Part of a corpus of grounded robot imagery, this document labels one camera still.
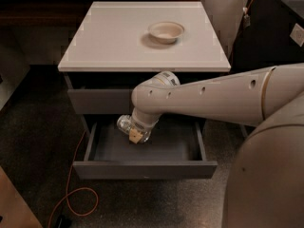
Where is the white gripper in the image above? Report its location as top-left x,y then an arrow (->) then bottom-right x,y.
129,108 -> 160,143

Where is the grey drawer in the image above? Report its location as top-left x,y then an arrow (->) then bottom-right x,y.
66,85 -> 221,116
73,115 -> 218,180

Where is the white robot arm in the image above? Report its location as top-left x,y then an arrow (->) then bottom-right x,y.
132,64 -> 304,228

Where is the grey top drawer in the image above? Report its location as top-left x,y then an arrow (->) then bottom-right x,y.
66,85 -> 221,116

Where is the white cabinet countertop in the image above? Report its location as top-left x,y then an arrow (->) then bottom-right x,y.
58,2 -> 230,72

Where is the white paper bowl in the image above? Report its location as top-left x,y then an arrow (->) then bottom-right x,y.
148,22 -> 184,44

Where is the brown wooden board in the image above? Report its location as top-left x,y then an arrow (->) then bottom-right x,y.
0,167 -> 43,228

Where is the orange extension cable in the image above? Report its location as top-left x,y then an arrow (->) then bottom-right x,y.
47,130 -> 100,228

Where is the black cable plug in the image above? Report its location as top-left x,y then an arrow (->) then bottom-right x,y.
54,215 -> 71,228

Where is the white wall socket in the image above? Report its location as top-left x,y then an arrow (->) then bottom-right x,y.
290,23 -> 304,47

